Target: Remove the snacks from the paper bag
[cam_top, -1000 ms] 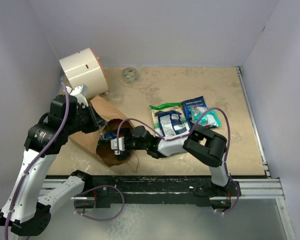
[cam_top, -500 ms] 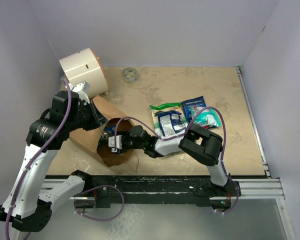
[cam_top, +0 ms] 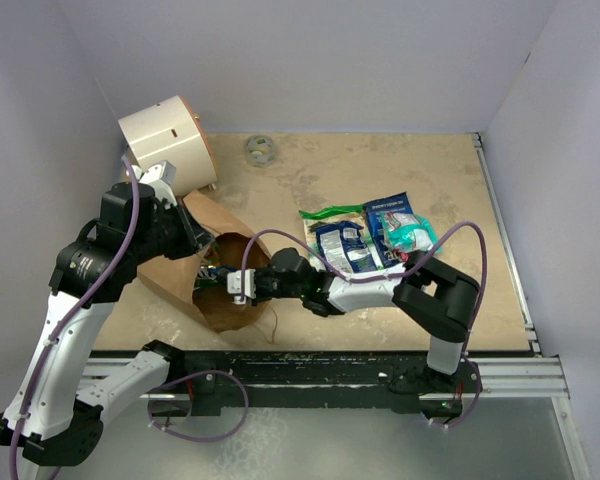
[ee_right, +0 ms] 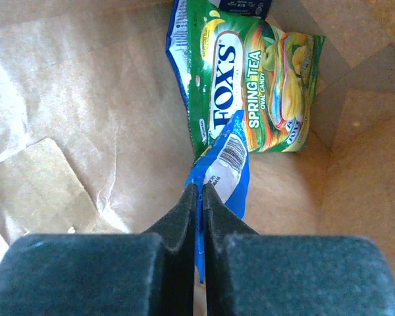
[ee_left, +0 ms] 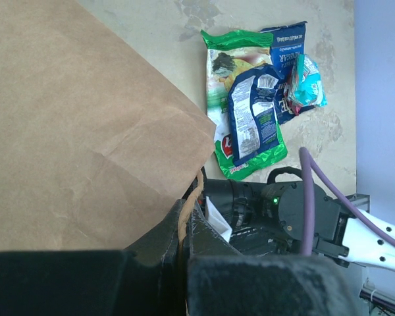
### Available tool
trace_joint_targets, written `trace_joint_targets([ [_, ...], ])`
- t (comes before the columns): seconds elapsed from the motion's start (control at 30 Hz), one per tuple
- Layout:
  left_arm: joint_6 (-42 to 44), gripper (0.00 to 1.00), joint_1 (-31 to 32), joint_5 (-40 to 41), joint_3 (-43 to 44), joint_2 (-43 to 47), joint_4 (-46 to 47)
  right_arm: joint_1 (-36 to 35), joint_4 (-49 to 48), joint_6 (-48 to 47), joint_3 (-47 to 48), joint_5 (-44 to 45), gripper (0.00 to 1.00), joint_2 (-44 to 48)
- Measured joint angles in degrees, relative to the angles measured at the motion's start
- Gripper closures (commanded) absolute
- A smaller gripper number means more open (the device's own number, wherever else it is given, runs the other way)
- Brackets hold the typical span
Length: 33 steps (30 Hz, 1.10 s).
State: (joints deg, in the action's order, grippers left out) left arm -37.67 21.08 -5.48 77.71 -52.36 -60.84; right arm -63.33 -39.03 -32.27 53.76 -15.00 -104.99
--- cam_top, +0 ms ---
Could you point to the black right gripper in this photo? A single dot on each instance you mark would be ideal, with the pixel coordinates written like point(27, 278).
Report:
point(259, 296)

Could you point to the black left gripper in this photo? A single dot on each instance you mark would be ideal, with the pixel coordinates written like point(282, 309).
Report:
point(186, 247)

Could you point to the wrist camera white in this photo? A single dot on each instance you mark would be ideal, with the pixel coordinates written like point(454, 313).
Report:
point(241, 286)
point(160, 177)

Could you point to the blue white snack packet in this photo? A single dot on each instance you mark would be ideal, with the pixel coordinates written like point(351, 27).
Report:
point(342, 245)

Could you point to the clear plastic tape roll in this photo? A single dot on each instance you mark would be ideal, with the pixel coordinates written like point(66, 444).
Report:
point(260, 151)

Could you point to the green yellow candy packet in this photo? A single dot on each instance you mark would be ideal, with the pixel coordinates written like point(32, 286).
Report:
point(211, 258)

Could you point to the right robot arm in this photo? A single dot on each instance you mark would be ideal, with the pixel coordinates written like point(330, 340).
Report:
point(439, 298)

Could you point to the brown paper bag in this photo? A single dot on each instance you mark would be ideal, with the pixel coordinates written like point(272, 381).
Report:
point(173, 280)

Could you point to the teal snack packet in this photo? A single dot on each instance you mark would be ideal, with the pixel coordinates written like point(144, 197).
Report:
point(407, 232)

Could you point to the green snack packet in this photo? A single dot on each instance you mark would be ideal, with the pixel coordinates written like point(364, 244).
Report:
point(333, 214)

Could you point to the white cylindrical container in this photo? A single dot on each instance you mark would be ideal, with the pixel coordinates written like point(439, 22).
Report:
point(170, 131)

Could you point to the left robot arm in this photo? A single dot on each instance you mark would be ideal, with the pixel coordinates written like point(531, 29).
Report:
point(52, 422)

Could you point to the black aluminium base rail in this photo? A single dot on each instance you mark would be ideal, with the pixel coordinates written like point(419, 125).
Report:
point(205, 382)

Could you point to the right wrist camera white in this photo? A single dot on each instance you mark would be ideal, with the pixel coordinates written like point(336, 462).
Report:
point(241, 286)

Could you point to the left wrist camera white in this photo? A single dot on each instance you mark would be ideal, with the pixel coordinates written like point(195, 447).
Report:
point(160, 177)

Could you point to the dark blue cookie packet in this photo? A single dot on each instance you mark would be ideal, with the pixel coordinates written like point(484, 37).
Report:
point(210, 277)

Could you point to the blue chips bag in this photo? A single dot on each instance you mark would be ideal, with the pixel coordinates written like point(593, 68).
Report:
point(373, 210)

